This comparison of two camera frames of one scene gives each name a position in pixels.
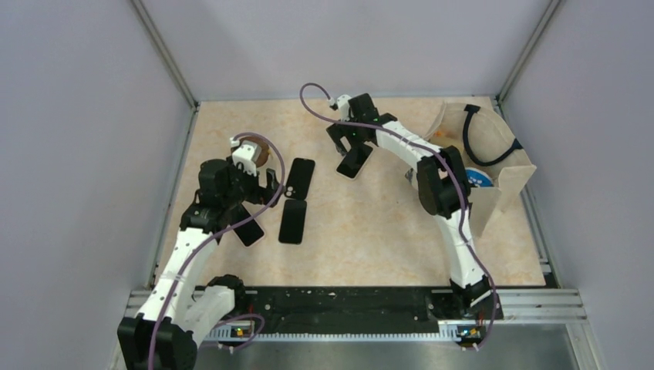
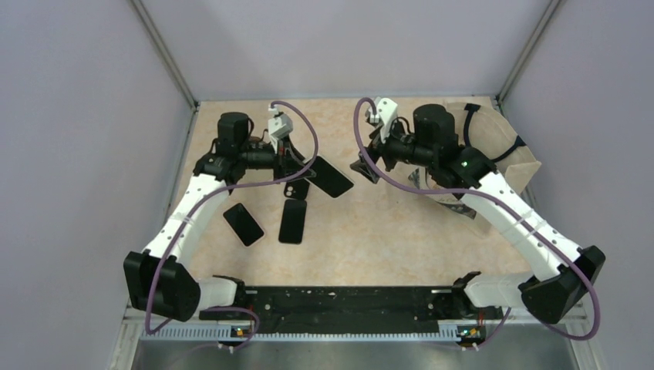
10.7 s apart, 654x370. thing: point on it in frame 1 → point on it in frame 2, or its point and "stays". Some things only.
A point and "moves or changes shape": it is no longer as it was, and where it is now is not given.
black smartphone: [354, 160] moves or changes shape
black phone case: [299, 178] stays
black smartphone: [292, 223] stays
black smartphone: [250, 233] stays
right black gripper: [337, 130] → [375, 151]
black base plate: [359, 307] stays
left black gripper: [262, 195] → [288, 161]
